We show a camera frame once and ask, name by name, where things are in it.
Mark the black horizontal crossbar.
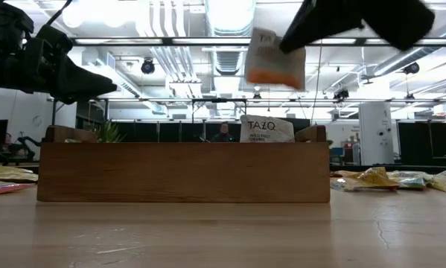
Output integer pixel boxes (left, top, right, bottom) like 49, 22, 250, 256
68, 36, 446, 48

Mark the silver ceiling air duct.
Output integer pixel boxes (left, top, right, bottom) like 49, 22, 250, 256
203, 0, 257, 37

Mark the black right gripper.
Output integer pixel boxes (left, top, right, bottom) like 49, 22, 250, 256
280, 0, 436, 54

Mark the person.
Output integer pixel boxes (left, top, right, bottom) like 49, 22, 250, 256
210, 121, 235, 144
1, 132, 28, 157

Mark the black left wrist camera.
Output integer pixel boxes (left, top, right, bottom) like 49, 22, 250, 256
36, 24, 74, 54

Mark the black background scaffold rail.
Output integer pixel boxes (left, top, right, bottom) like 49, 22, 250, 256
46, 96, 446, 127

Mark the pile of packets right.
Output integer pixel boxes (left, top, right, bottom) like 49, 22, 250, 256
386, 170, 434, 179

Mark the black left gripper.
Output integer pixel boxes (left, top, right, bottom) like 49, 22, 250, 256
0, 0, 118, 106

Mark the wooden three-compartment tray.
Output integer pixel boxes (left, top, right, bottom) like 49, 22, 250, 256
36, 125, 331, 204

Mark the white orange Tazo tea packet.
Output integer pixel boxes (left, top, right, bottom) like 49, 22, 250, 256
239, 114, 296, 144
243, 26, 307, 91

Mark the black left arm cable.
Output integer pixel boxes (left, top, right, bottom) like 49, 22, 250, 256
45, 0, 74, 28

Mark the small potted succulent plant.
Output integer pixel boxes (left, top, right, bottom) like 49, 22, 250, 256
92, 119, 125, 144

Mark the white pillar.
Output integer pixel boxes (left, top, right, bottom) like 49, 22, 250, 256
358, 102, 395, 166

